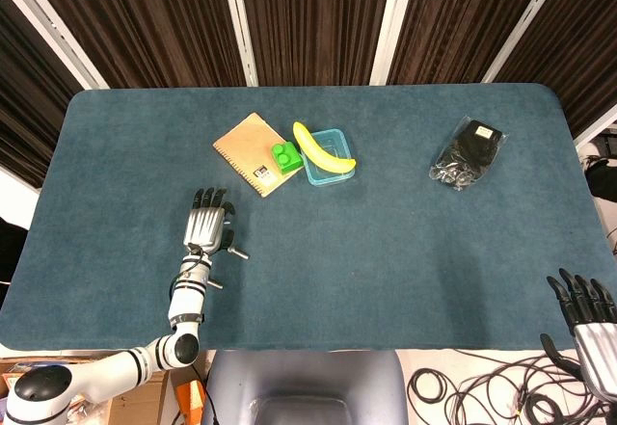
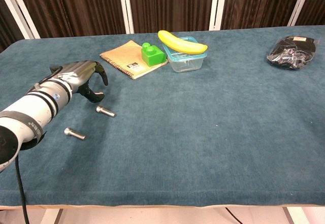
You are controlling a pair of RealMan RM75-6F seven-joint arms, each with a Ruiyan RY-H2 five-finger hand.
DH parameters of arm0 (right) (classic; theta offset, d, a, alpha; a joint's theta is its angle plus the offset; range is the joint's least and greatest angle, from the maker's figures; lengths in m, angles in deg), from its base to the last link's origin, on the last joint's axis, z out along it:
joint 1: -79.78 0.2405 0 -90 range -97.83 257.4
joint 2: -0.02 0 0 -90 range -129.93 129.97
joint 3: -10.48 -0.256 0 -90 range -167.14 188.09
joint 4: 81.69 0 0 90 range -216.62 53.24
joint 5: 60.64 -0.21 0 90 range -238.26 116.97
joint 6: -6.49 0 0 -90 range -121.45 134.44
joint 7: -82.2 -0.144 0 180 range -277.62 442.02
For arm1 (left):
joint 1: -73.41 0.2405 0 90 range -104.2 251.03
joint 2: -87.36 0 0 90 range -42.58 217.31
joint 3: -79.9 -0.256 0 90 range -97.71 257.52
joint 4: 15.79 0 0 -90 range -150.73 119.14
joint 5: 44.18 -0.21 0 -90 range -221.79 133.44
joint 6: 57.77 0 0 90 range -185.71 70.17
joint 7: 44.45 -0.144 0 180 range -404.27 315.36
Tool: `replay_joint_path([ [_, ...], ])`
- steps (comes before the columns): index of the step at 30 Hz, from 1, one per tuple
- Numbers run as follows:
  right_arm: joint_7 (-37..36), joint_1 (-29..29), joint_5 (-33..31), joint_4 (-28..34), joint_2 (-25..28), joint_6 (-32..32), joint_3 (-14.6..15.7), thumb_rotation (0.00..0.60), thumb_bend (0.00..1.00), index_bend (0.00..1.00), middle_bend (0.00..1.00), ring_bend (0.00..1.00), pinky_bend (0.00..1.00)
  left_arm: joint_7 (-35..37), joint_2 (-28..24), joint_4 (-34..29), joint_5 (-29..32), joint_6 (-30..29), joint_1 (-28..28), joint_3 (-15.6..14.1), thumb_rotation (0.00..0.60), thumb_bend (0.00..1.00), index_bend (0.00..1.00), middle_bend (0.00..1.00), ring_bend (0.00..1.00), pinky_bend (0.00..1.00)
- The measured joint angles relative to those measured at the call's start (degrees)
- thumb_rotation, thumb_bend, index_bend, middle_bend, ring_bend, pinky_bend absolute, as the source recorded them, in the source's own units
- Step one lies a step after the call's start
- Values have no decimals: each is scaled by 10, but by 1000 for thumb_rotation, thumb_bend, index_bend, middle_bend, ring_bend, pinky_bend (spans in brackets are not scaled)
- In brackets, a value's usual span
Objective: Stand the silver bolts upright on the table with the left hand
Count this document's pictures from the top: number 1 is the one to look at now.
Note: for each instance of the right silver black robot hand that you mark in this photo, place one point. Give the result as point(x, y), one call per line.
point(598, 343)

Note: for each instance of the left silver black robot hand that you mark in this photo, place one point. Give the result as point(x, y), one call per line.
point(202, 225)

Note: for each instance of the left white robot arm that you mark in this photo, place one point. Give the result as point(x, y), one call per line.
point(185, 300)

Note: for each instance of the tan spiral notebook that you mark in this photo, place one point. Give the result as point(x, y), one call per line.
point(246, 145)

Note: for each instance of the green toy building block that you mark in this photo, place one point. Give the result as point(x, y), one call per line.
point(287, 159)

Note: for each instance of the yellow banana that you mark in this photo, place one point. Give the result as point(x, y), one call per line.
point(313, 150)

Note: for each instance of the clear blue plastic container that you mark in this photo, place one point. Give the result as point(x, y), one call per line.
point(328, 177)

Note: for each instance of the blue felt table mat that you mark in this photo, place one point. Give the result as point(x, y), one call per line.
point(361, 251)

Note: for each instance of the orange plastic object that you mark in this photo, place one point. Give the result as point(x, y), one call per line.
point(193, 396)

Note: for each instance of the grey blue chair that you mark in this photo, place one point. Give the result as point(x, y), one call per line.
point(308, 381)

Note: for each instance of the brown cardboard box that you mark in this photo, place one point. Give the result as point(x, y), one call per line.
point(140, 406)

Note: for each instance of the black equipment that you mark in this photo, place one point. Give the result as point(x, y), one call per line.
point(9, 256)

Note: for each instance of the dark brown curtain panel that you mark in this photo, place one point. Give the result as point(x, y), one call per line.
point(313, 20)
point(144, 20)
point(573, 49)
point(458, 20)
point(29, 107)

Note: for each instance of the plastic bag with black items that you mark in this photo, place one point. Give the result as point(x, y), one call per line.
point(470, 150)

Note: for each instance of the white metal frame post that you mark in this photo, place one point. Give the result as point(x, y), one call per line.
point(598, 131)
point(525, 20)
point(58, 30)
point(241, 25)
point(390, 25)

